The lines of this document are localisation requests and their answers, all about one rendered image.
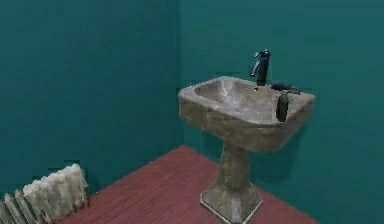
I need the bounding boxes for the black sink faucet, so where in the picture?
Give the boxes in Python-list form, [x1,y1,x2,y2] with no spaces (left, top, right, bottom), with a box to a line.
[249,49,272,87]

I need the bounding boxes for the black bottle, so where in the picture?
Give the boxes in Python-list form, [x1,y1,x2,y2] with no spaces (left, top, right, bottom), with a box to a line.
[275,92,290,123]

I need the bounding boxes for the black hand tool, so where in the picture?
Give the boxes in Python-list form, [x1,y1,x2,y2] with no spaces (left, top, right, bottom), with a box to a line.
[270,82,302,96]

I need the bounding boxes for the grey stone pedestal sink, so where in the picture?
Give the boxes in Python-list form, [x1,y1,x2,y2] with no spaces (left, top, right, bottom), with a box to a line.
[177,75,317,224]

